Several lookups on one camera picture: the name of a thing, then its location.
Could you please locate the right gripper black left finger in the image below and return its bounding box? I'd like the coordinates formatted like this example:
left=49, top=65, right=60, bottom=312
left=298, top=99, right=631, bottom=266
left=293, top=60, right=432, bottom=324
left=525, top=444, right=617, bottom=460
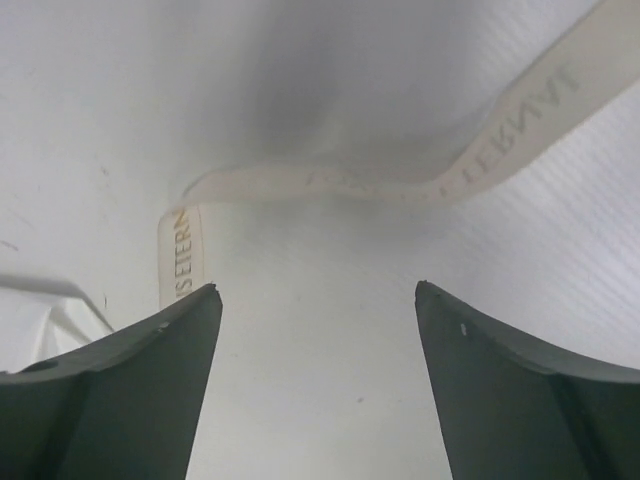
left=1, top=284, right=222, bottom=479

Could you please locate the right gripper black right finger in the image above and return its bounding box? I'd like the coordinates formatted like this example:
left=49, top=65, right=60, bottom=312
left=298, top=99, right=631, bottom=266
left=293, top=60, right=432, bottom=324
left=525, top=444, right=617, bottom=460
left=415, top=281, right=639, bottom=479

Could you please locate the cream printed ribbon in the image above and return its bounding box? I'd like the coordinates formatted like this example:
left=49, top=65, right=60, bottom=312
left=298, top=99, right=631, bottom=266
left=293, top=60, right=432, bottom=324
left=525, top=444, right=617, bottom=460
left=158, top=1, right=639, bottom=307

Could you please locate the translucent white wrapping paper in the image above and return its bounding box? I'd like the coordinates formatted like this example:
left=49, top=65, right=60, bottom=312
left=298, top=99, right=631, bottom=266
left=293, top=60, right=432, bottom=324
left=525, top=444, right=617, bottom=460
left=0, top=273, right=114, bottom=373

